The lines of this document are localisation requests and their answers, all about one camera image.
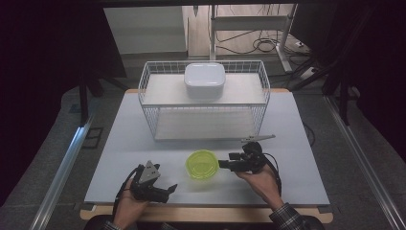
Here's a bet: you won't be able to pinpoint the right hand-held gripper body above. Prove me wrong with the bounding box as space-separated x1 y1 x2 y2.
240 133 276 174

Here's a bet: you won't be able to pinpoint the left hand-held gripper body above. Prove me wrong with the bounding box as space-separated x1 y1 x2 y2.
130 160 170 203

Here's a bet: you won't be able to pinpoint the green translucent plastic bowl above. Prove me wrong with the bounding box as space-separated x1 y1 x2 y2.
185 149 220 180

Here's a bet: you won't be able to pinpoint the white wire shelf rack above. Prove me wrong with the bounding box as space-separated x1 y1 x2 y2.
138 59 271 142

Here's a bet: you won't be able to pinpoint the white lidded plastic container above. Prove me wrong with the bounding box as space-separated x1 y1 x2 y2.
184 62 227 100

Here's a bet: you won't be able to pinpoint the person's right hand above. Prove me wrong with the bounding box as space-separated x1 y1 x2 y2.
234 166 285 211

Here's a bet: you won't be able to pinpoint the person's left hand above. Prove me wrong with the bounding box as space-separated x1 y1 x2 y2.
114 178 149 228

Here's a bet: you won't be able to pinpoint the black metal stand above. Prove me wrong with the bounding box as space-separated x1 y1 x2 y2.
77 61 129 127
321 61 363 127

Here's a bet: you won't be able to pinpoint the white power strip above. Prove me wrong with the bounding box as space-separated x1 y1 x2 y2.
299 66 321 81

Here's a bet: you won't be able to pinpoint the light grey panel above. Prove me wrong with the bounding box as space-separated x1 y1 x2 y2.
102 6 189 55

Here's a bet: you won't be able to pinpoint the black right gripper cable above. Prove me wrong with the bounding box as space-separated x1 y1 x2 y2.
261 152 283 196

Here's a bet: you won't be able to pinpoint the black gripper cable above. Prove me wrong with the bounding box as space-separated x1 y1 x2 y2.
113 164 144 213
261 152 283 196

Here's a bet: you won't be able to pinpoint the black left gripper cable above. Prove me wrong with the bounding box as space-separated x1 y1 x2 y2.
113 164 144 213

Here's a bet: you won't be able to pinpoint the black cable beside table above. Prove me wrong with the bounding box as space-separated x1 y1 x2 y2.
302 121 317 148

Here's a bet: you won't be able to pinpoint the aluminium floor rail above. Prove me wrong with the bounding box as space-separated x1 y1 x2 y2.
29 114 96 230
323 95 406 230

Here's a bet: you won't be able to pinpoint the black floor cables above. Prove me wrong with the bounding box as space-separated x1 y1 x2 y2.
214 28 290 56

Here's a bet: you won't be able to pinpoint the white metal desk frame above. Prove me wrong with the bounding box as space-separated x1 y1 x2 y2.
209 3 299 73

